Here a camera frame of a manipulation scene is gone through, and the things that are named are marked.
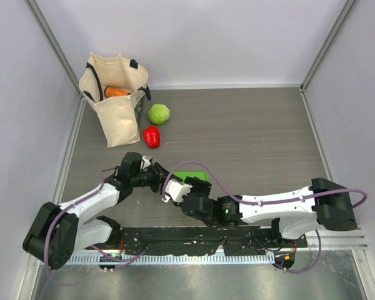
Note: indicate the beige canvas tote bag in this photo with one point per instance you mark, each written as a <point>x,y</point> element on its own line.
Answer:
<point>119,116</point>

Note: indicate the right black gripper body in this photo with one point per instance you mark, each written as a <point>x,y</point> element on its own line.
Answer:
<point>202,189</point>

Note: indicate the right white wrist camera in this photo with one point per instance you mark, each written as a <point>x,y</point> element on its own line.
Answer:
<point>175,191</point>

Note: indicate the green paper box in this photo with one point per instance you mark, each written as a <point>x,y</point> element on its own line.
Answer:
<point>192,174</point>

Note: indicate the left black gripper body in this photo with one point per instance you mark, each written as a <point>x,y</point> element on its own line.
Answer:
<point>153,177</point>

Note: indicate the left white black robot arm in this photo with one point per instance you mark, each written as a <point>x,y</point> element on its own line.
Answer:
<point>59,230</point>

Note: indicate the orange carrot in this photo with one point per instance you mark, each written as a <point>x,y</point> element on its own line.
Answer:
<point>112,91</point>

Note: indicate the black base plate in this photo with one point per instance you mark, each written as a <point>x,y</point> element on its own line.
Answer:
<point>198,241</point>

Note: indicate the green cabbage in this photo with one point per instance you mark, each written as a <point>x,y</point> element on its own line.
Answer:
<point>158,114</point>

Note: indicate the red bell pepper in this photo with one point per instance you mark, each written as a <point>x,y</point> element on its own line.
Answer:
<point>152,137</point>

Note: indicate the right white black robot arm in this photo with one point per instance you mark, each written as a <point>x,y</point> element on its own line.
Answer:
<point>322,205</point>

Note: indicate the white slotted cable duct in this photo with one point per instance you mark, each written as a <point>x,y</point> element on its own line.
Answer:
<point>92,258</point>

